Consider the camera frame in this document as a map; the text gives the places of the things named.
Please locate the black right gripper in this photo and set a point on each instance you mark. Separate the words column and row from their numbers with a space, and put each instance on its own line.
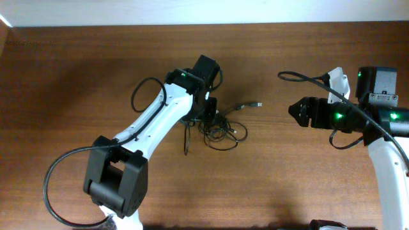
column 317, row 119

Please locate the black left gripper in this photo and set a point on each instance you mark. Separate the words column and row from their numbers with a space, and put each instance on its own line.
column 210, row 112

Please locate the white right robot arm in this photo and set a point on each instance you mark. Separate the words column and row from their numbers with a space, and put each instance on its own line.
column 376, row 116

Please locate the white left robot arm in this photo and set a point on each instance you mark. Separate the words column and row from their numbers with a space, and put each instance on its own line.
column 117, row 172

